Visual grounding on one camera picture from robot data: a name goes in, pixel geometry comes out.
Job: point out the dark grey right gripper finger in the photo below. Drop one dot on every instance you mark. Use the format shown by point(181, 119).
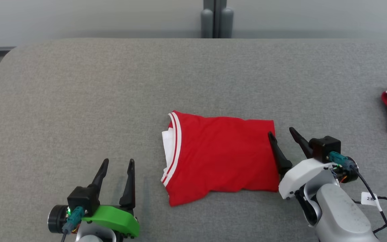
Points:
point(281, 158)
point(301, 143)

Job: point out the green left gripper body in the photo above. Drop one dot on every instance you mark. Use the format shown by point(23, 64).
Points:
point(116, 218)

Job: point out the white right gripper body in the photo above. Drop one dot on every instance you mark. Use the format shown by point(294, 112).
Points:
point(297, 176)

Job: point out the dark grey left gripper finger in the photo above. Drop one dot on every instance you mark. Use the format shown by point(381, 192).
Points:
point(101, 176)
point(129, 188)

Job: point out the red white-trimmed garment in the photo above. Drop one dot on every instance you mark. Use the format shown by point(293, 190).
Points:
point(220, 158)

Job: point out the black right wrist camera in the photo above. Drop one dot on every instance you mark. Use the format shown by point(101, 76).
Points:
point(326, 146)

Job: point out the grey metal post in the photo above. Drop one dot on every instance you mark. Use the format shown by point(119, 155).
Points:
point(207, 23)

